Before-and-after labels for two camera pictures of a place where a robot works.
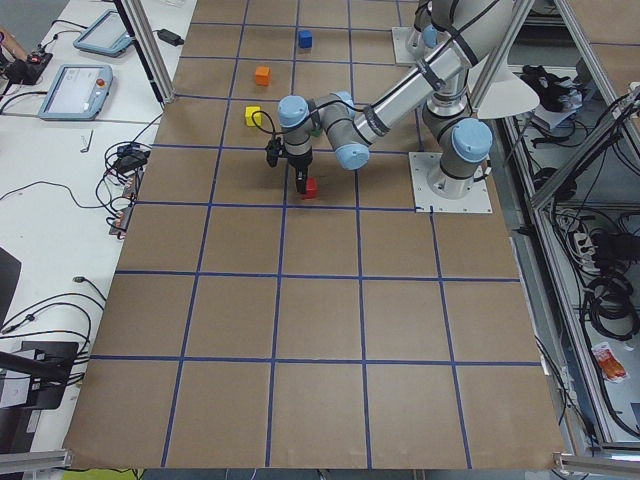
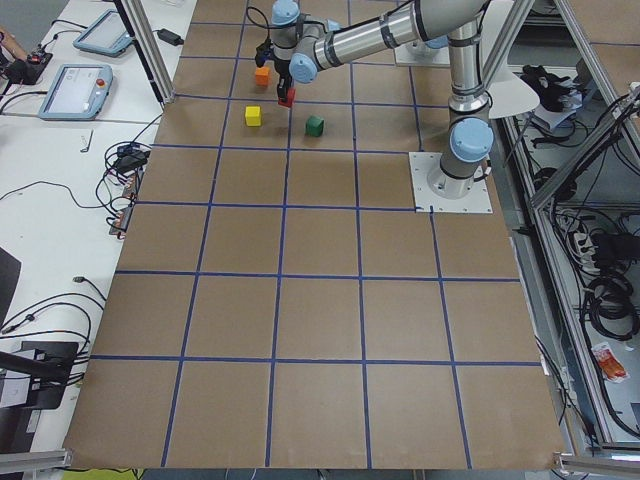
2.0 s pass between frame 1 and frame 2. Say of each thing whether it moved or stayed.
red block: moved
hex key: stayed
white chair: stayed
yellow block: stayed
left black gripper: moved
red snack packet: stayed
